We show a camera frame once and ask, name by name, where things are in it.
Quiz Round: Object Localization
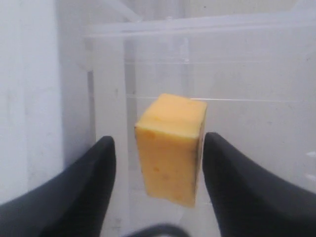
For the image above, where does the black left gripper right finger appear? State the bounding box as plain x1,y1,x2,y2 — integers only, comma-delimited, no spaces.
202,132,316,237

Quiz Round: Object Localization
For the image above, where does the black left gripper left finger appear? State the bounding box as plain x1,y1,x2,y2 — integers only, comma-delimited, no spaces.
0,136,116,237

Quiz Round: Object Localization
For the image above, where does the yellow triangular wooden block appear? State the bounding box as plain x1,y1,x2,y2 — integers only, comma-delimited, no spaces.
134,94,207,207

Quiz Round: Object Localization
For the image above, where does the clear drawer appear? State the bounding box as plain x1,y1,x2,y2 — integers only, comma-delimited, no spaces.
85,8,316,237

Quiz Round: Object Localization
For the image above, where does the white plastic drawer cabinet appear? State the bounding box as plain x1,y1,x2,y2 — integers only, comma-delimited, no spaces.
0,0,316,202

